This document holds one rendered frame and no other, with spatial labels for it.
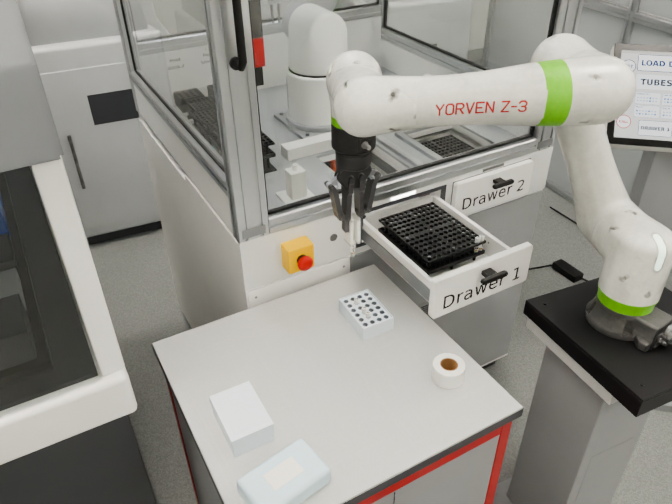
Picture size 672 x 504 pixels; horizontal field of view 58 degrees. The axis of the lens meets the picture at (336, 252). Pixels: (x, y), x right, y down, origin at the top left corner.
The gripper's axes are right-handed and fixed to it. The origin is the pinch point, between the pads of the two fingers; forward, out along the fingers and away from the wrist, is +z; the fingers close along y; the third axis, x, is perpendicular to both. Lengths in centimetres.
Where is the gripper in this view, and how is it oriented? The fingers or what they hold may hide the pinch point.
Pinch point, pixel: (352, 229)
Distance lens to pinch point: 138.0
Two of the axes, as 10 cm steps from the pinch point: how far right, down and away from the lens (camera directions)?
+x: -4.7, -5.1, 7.2
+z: 0.1, 8.1, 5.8
